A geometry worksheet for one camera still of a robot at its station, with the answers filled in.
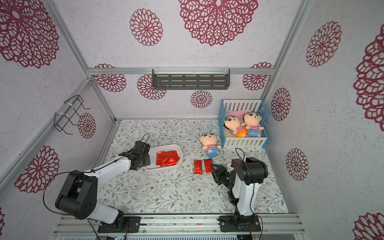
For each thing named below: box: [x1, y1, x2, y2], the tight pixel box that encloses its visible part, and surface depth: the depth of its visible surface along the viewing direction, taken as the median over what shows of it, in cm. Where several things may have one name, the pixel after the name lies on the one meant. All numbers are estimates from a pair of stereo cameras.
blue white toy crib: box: [218, 99, 270, 149], surface depth 105 cm
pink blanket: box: [226, 110, 251, 120], surface depth 112 cm
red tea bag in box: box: [156, 150, 180, 166], surface depth 97 cm
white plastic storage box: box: [140, 144, 183, 171], surface depth 97 cm
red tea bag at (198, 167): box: [193, 160, 203, 175], surface depth 94 cm
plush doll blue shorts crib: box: [243, 112, 264, 138], surface depth 102 cm
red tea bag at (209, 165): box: [203, 158, 214, 173], surface depth 97 cm
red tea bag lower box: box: [156, 156, 180, 167], surface depth 97 cm
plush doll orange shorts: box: [224, 115, 247, 138], surface depth 102 cm
